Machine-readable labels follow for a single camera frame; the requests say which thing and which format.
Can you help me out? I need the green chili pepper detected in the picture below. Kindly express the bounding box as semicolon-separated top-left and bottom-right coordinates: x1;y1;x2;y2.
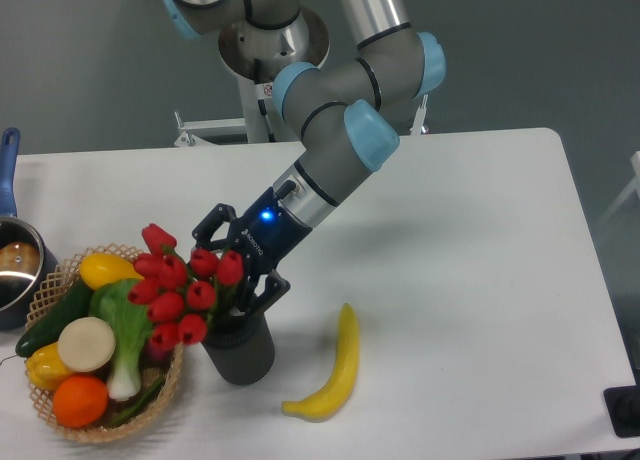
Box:
106;377;165;429

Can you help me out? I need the green bok choy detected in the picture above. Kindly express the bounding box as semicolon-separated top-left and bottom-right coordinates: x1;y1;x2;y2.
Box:
89;279;152;402

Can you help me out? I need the yellow bell pepper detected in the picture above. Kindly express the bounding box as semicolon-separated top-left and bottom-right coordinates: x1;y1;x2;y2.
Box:
25;342;75;391

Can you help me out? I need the green cucumber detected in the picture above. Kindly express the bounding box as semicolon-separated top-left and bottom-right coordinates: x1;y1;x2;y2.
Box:
15;279;93;358

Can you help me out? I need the orange fruit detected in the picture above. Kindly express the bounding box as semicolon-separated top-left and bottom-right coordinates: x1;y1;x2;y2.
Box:
53;374;109;428

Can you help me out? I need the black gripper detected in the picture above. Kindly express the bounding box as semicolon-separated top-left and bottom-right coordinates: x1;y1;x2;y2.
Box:
192;185;312;326

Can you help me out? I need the red tulip bouquet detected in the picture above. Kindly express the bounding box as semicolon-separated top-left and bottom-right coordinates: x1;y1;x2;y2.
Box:
128;223;245;351

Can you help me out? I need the beige round bun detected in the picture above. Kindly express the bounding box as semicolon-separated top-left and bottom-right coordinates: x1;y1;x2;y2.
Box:
57;317;116;373

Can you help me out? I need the blue handled saucepan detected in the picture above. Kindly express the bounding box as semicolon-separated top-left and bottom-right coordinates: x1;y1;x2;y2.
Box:
1;127;57;331

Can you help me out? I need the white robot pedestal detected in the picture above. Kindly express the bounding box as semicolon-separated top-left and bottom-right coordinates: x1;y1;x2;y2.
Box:
173;4;357;148

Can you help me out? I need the white frame at right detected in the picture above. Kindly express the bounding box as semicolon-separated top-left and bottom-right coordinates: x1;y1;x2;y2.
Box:
595;151;639;230

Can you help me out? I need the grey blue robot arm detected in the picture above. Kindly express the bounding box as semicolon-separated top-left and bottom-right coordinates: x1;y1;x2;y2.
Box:
162;0;446;326

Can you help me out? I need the yellow squash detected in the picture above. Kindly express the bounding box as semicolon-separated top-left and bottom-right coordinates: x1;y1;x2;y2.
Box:
79;253;143;290

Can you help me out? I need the yellow banana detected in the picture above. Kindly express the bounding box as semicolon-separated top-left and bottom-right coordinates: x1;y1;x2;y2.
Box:
281;303;360;422

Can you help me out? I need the dark grey ribbed vase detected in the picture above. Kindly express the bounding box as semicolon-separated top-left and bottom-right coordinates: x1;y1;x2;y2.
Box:
202;314;275;386

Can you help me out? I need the black device at edge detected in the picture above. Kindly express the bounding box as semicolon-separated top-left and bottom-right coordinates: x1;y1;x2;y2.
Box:
603;385;639;438

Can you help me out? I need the purple red onion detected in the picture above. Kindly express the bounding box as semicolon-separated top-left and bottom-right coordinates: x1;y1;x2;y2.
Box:
144;339;173;365

